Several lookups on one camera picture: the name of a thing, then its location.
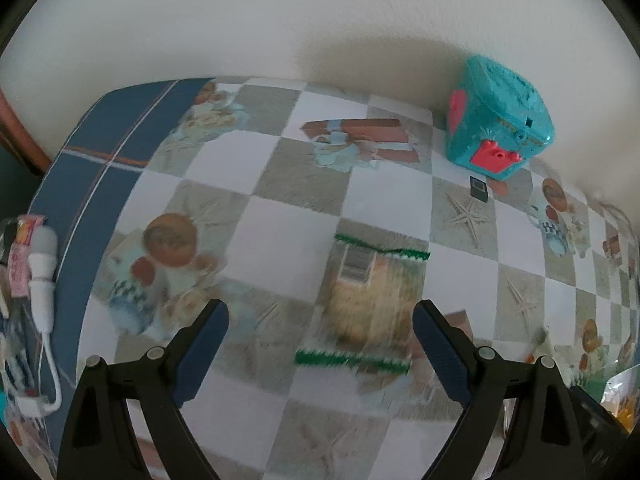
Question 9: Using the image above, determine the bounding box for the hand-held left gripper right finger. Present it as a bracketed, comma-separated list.
[413, 299, 587, 480]

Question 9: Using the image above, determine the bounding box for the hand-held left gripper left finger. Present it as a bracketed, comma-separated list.
[57, 299, 230, 480]

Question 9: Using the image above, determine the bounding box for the round orange cake packet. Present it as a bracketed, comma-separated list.
[602, 367, 640, 433]

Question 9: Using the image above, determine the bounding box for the clear green-edged snack packet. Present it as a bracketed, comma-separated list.
[295, 232, 432, 376]

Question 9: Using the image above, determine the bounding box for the white handheld device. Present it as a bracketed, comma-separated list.
[27, 226, 60, 333]

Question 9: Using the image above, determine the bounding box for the clear plastic packaging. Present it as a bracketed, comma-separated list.
[0, 300, 46, 411]

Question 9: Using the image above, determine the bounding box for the small pink packet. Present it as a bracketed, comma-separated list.
[9, 215, 46, 297]

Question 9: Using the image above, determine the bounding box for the teal plastic toy box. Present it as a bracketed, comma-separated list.
[445, 54, 556, 182]

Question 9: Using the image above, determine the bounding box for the reddish brown furniture edge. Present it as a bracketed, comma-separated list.
[0, 87, 53, 176]

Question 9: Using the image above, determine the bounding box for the white device cable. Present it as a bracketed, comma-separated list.
[20, 330, 63, 417]

